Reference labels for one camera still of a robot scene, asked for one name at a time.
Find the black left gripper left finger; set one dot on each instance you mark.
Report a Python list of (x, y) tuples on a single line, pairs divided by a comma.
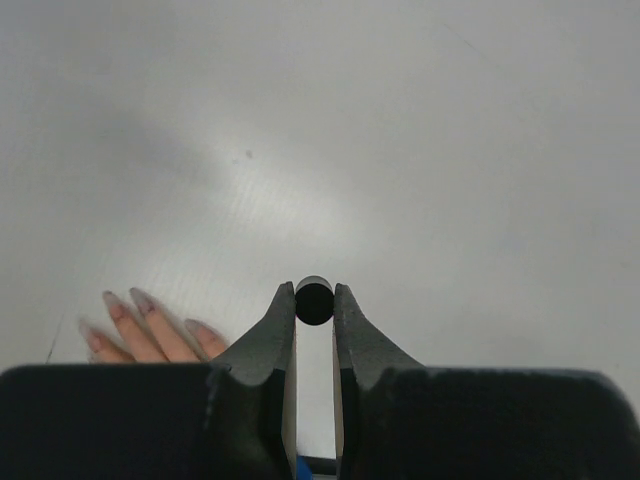
[(251, 403)]

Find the person's bare hand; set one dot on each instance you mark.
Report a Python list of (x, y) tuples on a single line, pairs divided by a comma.
[(148, 334)]

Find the black nail polish brush cap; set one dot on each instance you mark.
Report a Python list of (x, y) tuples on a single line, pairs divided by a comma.
[(314, 297)]

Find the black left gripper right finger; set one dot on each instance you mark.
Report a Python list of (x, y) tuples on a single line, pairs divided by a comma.
[(361, 354)]

